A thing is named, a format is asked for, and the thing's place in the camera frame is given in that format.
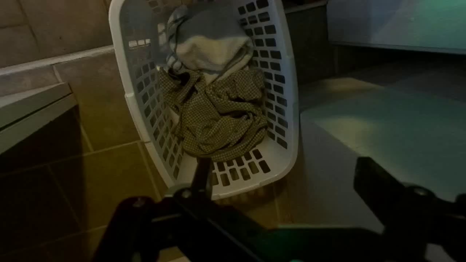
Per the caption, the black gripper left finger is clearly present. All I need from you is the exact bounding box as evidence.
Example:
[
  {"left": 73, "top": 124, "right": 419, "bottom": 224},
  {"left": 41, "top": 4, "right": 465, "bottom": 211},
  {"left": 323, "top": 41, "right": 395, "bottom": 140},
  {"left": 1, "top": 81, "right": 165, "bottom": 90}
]
[{"left": 93, "top": 156, "right": 266, "bottom": 262}]

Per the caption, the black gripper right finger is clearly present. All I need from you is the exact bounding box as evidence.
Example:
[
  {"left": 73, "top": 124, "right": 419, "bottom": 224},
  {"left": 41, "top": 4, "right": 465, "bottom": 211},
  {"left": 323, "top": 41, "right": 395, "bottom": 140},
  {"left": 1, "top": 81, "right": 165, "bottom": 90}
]
[{"left": 352, "top": 156, "right": 466, "bottom": 262}]

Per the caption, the olive checked cloth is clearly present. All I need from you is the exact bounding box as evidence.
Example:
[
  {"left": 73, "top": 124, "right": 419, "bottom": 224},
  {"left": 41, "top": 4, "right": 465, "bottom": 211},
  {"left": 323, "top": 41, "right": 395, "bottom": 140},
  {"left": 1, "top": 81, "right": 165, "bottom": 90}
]
[{"left": 154, "top": 65, "right": 271, "bottom": 163}]

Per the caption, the grey ledge board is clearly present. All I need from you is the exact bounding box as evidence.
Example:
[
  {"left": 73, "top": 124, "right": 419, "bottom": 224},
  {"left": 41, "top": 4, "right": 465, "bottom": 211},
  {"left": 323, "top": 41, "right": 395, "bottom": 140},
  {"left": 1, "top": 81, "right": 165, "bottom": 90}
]
[{"left": 0, "top": 81, "right": 80, "bottom": 156}]

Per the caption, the white plastic laundry basket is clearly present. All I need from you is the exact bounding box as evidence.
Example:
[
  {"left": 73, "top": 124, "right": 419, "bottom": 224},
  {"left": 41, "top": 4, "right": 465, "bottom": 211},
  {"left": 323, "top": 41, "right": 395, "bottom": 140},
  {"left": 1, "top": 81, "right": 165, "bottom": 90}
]
[{"left": 108, "top": 0, "right": 300, "bottom": 199}]

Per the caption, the white towel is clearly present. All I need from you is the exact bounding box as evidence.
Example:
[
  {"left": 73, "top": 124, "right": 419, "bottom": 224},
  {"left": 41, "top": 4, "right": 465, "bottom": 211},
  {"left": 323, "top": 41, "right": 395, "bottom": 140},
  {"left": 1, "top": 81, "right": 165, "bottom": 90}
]
[{"left": 165, "top": 4, "right": 255, "bottom": 84}]

